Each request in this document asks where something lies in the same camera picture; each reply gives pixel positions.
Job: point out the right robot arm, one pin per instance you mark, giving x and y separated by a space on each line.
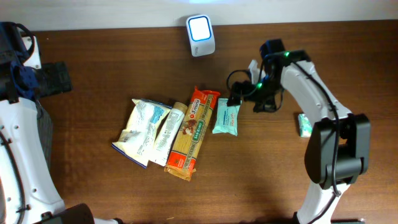
338 148

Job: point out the white tube with beige cap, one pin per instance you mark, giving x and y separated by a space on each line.
164 140

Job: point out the mint green wet wipes pack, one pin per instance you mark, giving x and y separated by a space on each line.
226 118

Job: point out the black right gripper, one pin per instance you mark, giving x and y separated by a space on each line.
241 92

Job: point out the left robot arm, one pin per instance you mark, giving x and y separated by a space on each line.
28 194

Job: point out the white blue printed bag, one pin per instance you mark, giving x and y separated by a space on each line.
137 138

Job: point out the grey plastic mesh basket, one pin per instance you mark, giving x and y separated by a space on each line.
45 129

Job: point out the white barcode scanner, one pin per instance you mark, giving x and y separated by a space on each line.
200 35

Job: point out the red spaghetti packet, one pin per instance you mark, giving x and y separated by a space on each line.
187 144

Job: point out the small teal tissue pack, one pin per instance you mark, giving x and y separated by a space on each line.
305 127

